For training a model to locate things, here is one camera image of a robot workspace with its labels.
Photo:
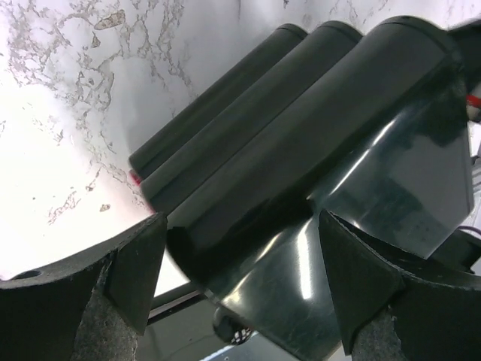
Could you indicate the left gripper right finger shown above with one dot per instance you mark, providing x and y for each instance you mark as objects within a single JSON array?
[{"x": 393, "y": 305}]

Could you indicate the black pink drawer organizer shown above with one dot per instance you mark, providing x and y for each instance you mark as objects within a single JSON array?
[{"x": 370, "y": 127}]

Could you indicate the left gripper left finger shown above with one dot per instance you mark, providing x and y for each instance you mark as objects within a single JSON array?
[{"x": 93, "y": 305}]

